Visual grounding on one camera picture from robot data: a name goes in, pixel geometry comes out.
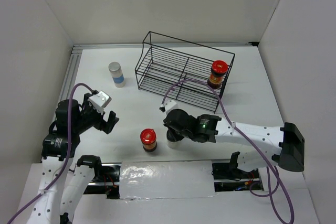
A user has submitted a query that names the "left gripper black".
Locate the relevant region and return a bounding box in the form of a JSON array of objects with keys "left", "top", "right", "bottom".
[{"left": 74, "top": 93, "right": 119, "bottom": 133}]

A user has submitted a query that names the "black lid white bottle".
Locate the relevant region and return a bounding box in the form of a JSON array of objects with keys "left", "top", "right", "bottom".
[{"left": 166, "top": 130, "right": 184, "bottom": 149}]

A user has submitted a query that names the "red lid jar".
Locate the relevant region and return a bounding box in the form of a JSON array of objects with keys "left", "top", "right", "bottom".
[
  {"left": 207, "top": 60, "right": 228, "bottom": 89},
  {"left": 140, "top": 129, "right": 157, "bottom": 152}
]

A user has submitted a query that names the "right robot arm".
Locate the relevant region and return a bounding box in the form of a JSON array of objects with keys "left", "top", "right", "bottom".
[{"left": 163, "top": 109, "right": 305, "bottom": 178}]

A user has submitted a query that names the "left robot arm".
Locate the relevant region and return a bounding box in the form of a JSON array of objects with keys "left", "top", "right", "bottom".
[{"left": 28, "top": 90, "right": 119, "bottom": 223}]

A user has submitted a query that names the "white glossy tape sheet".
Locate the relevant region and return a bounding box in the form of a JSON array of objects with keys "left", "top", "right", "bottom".
[{"left": 119, "top": 161, "right": 215, "bottom": 199}]

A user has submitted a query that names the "silver lid blue label bottle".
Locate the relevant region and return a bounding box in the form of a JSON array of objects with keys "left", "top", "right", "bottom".
[{"left": 108, "top": 62, "right": 125, "bottom": 88}]

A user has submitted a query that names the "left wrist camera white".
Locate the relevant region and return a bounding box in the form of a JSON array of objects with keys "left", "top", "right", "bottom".
[{"left": 88, "top": 91, "right": 112, "bottom": 114}]

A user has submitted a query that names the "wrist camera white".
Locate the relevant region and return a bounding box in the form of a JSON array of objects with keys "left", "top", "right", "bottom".
[
  {"left": 88, "top": 91, "right": 112, "bottom": 114},
  {"left": 159, "top": 99, "right": 179, "bottom": 115}
]

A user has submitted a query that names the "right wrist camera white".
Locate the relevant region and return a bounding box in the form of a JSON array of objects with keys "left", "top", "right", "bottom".
[{"left": 159, "top": 99, "right": 179, "bottom": 115}]

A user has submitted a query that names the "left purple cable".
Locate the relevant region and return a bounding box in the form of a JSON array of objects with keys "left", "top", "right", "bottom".
[{"left": 6, "top": 83, "right": 94, "bottom": 224}]

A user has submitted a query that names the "black wire rack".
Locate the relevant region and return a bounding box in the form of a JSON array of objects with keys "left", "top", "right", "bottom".
[{"left": 135, "top": 31, "right": 235, "bottom": 112}]

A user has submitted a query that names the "aluminium rail frame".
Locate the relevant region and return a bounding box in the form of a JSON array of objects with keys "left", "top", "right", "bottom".
[{"left": 43, "top": 42, "right": 259, "bottom": 148}]

